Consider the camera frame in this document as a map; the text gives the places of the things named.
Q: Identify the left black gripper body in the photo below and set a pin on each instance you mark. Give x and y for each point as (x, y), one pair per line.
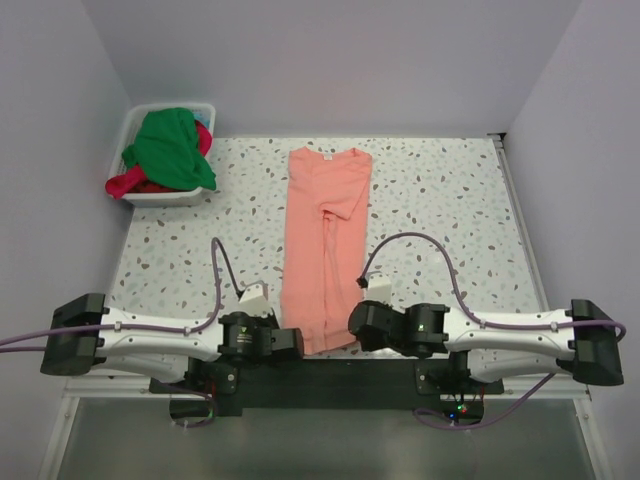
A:
(270, 321)

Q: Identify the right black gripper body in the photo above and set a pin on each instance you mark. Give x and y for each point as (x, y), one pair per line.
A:
(370, 346)

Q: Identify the salmon pink t shirt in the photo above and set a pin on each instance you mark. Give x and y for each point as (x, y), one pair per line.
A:
(324, 244)

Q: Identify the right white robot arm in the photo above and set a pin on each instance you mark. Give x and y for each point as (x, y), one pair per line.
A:
(581, 341)

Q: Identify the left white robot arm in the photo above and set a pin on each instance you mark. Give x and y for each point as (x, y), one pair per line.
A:
(87, 335)

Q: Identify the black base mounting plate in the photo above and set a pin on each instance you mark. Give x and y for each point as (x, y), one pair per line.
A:
(336, 384)

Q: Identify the red t shirt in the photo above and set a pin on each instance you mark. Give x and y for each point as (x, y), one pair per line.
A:
(133, 186)

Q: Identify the green t shirt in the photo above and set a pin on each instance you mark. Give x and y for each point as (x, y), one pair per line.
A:
(171, 147)

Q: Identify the white laundry basket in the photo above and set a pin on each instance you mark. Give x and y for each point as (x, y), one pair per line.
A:
(203, 112)

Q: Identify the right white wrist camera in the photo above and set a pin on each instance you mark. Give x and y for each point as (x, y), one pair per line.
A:
(377, 287)

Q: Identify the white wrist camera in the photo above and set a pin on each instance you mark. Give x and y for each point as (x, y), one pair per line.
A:
(254, 300)
(377, 287)

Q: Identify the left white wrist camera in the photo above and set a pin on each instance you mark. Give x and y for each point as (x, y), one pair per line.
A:
(254, 300)

